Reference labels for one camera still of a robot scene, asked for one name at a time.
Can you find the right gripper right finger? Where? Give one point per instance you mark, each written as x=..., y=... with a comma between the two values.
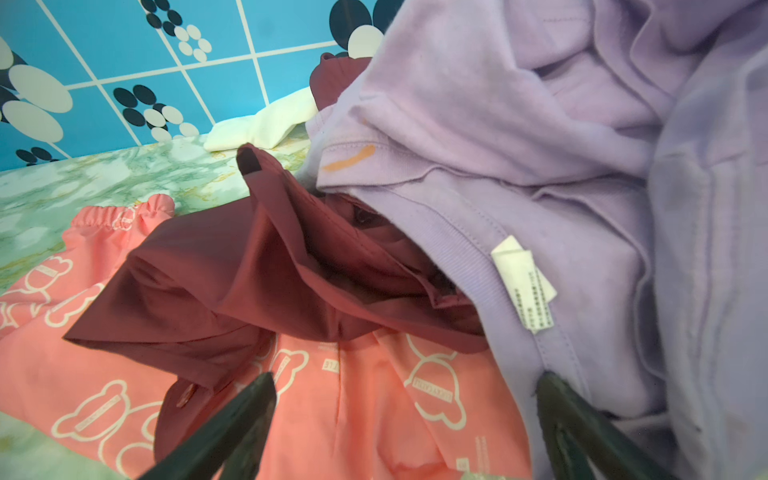
x=581, y=442

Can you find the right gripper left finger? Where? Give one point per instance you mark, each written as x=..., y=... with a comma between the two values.
x=230, y=445

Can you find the maroon cloth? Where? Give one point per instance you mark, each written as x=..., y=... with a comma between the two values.
x=204, y=291

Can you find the pink bear print cloth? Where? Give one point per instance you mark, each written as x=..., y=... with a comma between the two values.
x=386, y=406

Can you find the white cream cloth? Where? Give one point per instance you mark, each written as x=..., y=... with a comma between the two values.
x=265, y=129

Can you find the lilac purple shirt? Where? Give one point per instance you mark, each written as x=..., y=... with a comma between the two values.
x=593, y=176

